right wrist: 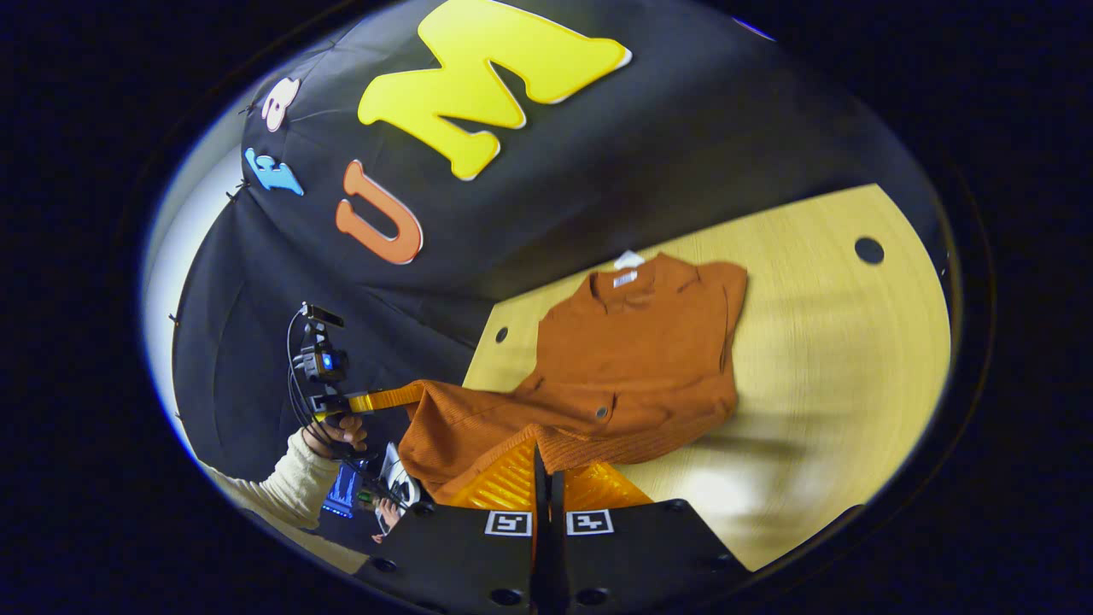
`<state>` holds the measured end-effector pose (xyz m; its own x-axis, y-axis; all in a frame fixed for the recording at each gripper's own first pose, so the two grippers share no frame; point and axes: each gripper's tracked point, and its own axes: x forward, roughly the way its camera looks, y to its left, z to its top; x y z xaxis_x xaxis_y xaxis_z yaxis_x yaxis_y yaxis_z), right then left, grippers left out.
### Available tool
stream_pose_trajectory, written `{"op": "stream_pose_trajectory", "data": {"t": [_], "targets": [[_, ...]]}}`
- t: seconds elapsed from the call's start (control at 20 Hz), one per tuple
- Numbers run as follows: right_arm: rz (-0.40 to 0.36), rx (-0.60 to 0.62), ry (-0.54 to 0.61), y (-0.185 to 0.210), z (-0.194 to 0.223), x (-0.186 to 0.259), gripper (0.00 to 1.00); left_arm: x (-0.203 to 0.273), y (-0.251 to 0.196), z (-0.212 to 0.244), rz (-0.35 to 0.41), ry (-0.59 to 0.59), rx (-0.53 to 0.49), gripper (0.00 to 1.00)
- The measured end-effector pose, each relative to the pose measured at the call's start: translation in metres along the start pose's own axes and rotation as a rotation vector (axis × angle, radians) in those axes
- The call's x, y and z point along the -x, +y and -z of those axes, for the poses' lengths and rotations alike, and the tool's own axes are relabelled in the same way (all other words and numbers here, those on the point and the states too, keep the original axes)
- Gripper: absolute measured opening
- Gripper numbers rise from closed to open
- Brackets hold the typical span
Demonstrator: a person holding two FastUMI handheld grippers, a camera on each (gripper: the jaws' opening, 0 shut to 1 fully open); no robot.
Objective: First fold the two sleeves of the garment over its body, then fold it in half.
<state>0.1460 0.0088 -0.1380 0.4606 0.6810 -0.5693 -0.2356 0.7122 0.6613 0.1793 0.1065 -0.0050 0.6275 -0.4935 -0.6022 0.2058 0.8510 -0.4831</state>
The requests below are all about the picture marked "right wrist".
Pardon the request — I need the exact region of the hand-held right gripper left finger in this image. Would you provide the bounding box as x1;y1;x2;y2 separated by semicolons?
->
352;425;549;615

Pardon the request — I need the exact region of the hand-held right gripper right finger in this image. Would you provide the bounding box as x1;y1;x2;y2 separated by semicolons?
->
546;461;754;615

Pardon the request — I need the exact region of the orange button shirt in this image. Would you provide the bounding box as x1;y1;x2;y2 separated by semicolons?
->
397;250;750;507

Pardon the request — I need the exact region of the white side desk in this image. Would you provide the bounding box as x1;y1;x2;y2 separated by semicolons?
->
376;442;422;513

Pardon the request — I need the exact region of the blue lit screen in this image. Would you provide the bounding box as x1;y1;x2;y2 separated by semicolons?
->
323;461;366;519

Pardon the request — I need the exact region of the black backdrop cloth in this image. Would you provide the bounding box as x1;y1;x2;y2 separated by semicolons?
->
171;0;956;483

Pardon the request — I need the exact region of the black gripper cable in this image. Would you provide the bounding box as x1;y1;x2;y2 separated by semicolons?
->
285;306;315;428

